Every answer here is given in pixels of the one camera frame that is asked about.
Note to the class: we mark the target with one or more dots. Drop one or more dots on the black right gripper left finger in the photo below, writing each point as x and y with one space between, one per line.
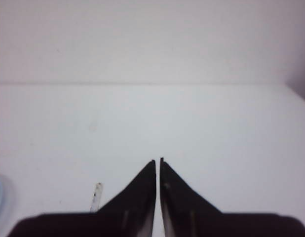
128 214

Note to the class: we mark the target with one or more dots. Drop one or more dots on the clear tape strip on table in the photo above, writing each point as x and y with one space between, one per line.
96 199

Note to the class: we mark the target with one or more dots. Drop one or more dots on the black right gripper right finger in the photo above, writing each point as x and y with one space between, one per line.
187 214

